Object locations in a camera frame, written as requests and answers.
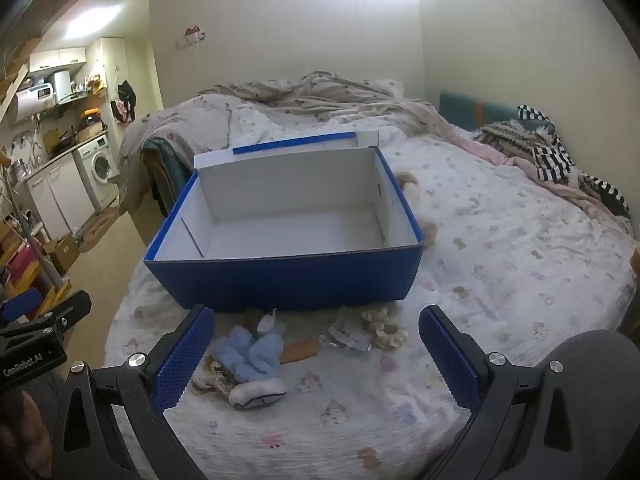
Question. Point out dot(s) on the brown floor mat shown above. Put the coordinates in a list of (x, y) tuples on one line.
[(100, 230)]

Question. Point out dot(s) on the blue cardboard box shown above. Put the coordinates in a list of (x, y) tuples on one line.
[(280, 280)]

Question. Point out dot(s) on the teal wooden footboard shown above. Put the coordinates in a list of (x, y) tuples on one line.
[(165, 172)]

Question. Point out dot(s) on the beige plush toy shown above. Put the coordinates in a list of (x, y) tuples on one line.
[(411, 186)]

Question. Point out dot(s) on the teal pillow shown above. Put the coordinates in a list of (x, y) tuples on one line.
[(457, 110)]

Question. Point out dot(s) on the white floor cabinet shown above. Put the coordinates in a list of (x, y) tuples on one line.
[(55, 195)]

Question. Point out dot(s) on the clear plastic wrapper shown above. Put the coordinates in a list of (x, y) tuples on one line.
[(345, 336)]

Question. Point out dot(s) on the cream ruffled scrunchie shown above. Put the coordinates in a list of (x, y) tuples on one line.
[(385, 330)]

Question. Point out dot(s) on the wooden rack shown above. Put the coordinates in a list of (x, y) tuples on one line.
[(25, 265)]

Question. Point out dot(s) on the white water heater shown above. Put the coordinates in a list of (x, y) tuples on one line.
[(30, 102)]

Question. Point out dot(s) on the dark hanging clothes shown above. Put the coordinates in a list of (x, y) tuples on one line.
[(126, 97)]

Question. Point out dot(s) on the orange foam roller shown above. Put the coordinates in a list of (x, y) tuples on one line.
[(300, 351)]

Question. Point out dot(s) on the brown tape patch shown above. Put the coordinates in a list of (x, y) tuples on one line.
[(252, 318)]

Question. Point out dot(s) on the white washing machine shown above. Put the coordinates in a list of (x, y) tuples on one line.
[(102, 165)]

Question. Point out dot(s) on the pink blanket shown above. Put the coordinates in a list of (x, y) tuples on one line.
[(475, 147)]

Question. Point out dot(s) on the white wall cabinet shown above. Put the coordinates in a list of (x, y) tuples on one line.
[(57, 59)]

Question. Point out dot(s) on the patterned knitted cloth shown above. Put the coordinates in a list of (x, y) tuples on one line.
[(505, 135)]

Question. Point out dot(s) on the wall hook decoration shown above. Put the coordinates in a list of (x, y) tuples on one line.
[(192, 37)]

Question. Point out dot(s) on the white sock with dark trim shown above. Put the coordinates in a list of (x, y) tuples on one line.
[(257, 392)]

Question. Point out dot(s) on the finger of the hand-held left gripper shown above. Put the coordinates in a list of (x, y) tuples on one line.
[(20, 305), (67, 310)]

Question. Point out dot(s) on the black white striped garment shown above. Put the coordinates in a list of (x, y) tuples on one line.
[(555, 160)]

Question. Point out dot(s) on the person's left hand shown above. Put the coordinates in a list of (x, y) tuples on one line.
[(22, 425)]

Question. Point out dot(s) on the light blue fluffy scrunchie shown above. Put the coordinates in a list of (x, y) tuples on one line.
[(255, 355)]

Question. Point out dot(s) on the beige checkered quilt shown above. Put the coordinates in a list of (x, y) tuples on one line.
[(325, 95)]

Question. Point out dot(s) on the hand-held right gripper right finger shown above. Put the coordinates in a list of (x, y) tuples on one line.
[(450, 360)]

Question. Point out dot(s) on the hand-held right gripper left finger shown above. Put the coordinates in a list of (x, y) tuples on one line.
[(185, 355)]

